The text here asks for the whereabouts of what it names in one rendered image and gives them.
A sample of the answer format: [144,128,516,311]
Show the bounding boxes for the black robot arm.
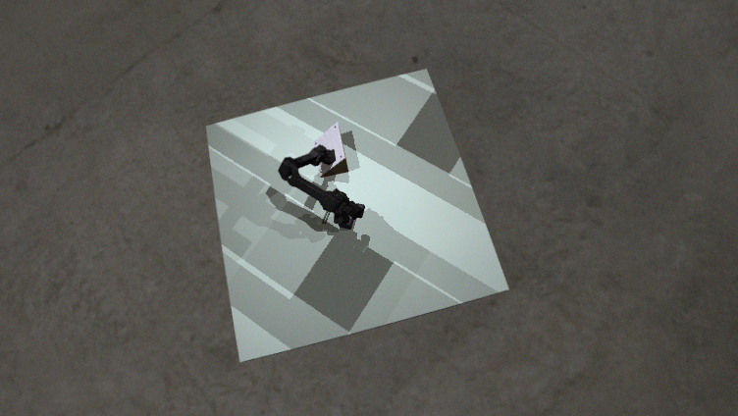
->
[278,144,363,225]

